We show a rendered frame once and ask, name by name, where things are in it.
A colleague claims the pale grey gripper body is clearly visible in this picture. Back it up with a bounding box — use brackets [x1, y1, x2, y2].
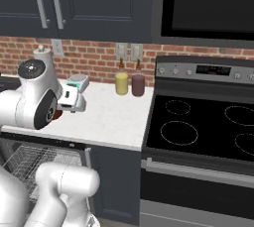
[58, 93, 88, 114]

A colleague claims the brown bowl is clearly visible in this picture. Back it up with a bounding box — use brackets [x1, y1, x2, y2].
[53, 109, 64, 120]

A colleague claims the dishwasher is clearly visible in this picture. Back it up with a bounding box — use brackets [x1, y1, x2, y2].
[0, 131, 94, 216]

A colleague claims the dark wide cupboard door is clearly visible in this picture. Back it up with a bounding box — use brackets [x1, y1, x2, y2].
[49, 0, 154, 43]

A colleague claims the dark narrow cupboard door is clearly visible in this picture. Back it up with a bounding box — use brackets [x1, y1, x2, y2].
[0, 0, 60, 40]

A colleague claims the black oven door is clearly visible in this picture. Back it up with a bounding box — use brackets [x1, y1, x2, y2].
[139, 158, 254, 221]

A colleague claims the grey kitchen scale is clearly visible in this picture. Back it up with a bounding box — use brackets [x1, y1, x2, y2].
[66, 73, 90, 93]

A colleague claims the yellow bottle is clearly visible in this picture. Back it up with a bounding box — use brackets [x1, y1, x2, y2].
[114, 57, 130, 96]

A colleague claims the dark red bottle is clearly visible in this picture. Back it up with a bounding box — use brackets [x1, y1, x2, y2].
[131, 58, 146, 98]

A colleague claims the dark base cupboard panel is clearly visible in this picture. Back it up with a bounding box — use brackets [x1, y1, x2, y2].
[88, 145, 143, 227]

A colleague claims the black and steel stove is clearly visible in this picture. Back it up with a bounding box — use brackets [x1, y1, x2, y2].
[139, 55, 254, 227]

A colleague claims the steel stove drawer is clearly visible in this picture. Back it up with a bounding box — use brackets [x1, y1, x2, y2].
[139, 198, 254, 227]

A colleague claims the black microwave oven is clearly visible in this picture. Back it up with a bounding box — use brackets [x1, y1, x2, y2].
[160, 0, 254, 43]

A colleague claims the grey wall outlet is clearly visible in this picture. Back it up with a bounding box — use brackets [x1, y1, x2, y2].
[130, 43, 144, 62]
[115, 42, 129, 62]
[51, 39, 64, 57]

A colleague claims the wire dishwasher rack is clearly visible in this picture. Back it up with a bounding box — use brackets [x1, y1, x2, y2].
[2, 144, 87, 203]

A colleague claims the grey cupboard handle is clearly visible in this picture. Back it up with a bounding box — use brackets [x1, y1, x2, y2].
[49, 0, 66, 31]
[31, 0, 51, 30]

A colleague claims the steel oven door handle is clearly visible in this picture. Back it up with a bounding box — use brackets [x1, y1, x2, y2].
[141, 157, 254, 189]

